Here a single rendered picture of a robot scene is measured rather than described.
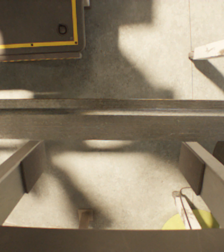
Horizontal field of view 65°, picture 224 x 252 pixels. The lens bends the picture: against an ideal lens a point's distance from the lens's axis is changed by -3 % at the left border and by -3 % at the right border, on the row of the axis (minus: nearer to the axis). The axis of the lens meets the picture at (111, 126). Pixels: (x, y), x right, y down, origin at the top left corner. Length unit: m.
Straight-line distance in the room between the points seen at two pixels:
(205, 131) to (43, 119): 0.23
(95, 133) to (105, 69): 0.75
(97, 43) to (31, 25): 0.38
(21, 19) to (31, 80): 0.41
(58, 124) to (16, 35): 0.56
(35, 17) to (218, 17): 0.87
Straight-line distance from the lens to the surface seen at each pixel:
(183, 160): 0.16
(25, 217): 1.54
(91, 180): 1.22
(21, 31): 0.78
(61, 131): 0.27
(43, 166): 0.17
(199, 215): 1.42
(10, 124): 0.30
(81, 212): 1.37
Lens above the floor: 1.01
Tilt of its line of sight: 73 degrees down
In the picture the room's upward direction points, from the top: 177 degrees counter-clockwise
